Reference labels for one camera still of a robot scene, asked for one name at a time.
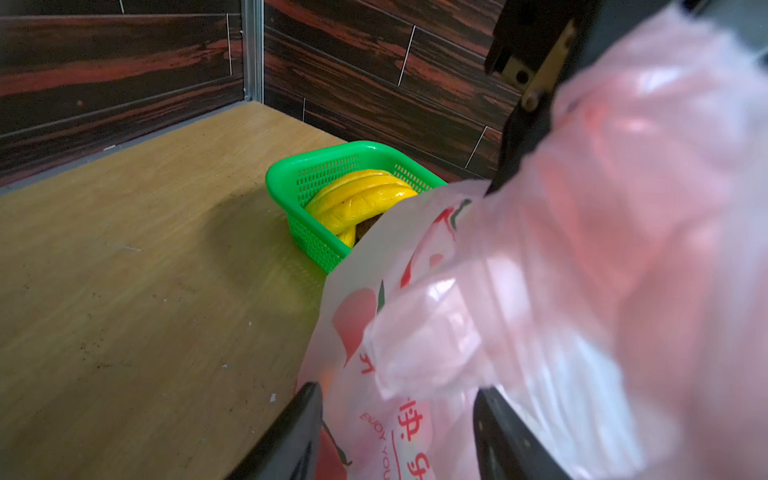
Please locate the yellow fake banana bunch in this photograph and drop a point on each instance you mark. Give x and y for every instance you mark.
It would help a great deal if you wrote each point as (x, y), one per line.
(354, 198)

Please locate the dark brown fake date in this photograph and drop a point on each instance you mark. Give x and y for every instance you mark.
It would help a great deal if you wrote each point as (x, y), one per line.
(362, 228)

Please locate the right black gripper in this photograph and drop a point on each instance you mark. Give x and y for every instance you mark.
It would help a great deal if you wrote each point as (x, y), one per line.
(536, 46)

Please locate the pink printed plastic bag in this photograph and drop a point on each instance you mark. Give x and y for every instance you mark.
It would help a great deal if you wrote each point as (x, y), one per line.
(613, 292)

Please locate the green plastic perforated basket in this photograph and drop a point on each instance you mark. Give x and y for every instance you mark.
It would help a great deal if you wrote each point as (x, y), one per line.
(294, 181)

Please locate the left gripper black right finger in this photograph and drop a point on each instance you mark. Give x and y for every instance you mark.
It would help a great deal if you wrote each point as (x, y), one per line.
(506, 448)

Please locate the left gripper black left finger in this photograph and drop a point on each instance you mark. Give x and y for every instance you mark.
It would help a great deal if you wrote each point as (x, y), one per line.
(289, 448)

